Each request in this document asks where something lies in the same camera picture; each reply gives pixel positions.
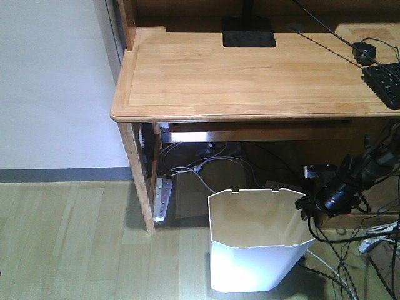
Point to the wooden desk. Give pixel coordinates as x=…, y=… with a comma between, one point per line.
x=176, y=70

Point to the white plastic trash bin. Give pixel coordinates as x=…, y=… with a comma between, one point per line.
x=257, y=236

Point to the black monitor stand base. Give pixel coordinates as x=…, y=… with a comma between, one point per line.
x=247, y=30

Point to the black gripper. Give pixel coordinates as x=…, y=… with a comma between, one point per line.
x=337, y=195

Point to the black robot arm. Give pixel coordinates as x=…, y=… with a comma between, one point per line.
x=377, y=162

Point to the black computer mouse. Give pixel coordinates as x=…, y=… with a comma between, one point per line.
x=364, y=53

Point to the black keyboard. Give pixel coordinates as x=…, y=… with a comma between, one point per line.
x=384, y=81

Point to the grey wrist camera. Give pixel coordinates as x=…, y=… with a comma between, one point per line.
x=319, y=170

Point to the white power strip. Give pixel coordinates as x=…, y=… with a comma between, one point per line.
x=163, y=190

